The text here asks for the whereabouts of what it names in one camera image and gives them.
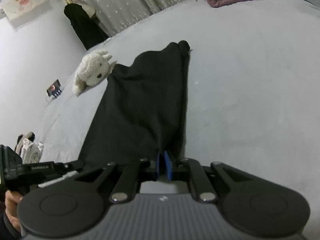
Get smartphone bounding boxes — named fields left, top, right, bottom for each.
left=47, top=79, right=61, bottom=97

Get beige folded clothes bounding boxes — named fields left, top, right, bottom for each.
left=15, top=132, right=36, bottom=153

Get person's left hand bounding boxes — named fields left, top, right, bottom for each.
left=4, top=190, right=24, bottom=231

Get white folded clothes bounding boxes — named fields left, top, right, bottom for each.
left=21, top=140, right=45, bottom=164

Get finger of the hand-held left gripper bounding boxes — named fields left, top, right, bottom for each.
left=54, top=159, right=86, bottom=173

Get black short-sleeved dress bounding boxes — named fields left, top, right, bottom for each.
left=79, top=40, right=192, bottom=167

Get grey star-print curtain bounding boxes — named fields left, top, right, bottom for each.
left=50, top=0, right=200, bottom=37

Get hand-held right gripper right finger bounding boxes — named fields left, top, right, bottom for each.
left=164, top=150, right=253, bottom=203

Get grey bed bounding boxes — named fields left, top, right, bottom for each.
left=37, top=0, right=320, bottom=240

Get black hanging garment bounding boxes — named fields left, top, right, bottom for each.
left=64, top=3, right=109, bottom=51

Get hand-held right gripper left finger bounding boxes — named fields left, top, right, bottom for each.
left=64, top=151, right=161, bottom=203

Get white plush dog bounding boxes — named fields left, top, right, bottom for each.
left=72, top=50, right=117, bottom=97

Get cream hanging bag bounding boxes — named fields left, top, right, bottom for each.
left=82, top=4, right=97, bottom=20

